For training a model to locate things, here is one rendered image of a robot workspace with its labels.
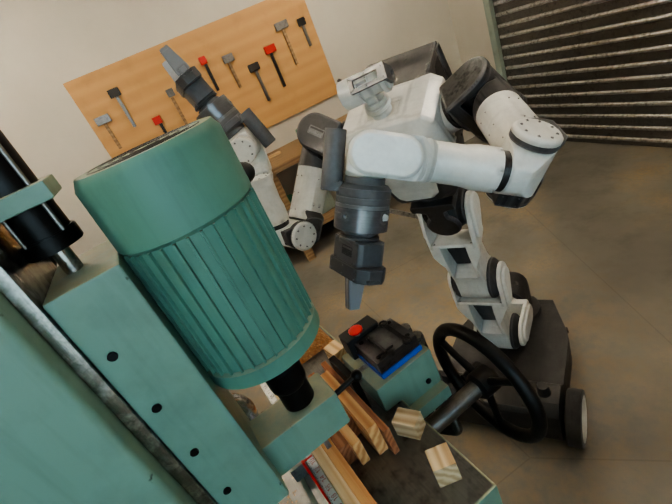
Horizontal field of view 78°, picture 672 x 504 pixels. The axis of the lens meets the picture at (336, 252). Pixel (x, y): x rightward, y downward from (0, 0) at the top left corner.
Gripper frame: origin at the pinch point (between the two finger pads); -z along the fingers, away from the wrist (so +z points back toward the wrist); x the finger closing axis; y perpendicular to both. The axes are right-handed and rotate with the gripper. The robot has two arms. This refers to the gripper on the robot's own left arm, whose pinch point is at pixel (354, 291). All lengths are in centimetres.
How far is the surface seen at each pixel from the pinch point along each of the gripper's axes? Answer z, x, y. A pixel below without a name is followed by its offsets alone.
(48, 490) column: -11.8, -14.5, 42.2
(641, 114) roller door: 67, 115, -298
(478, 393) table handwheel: -22.8, -5.2, -29.0
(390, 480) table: -28.3, -12.6, -2.5
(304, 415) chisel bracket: -16.6, -6.7, 11.0
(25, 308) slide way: 6.0, -11.0, 43.1
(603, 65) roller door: 100, 141, -283
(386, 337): -11.9, 4.0, -11.1
